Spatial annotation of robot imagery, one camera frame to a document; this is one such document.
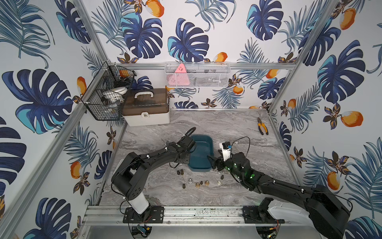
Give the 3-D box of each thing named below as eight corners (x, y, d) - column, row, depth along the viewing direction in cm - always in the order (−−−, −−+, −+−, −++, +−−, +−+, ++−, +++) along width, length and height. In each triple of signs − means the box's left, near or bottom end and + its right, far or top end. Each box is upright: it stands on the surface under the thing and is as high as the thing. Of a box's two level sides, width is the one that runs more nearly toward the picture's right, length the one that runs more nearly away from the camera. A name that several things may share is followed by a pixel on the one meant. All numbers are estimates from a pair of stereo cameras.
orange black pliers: (260, 134, 109) (261, 133, 108) (255, 119, 119) (256, 117, 117) (268, 134, 109) (269, 133, 108) (262, 119, 119) (263, 117, 117)
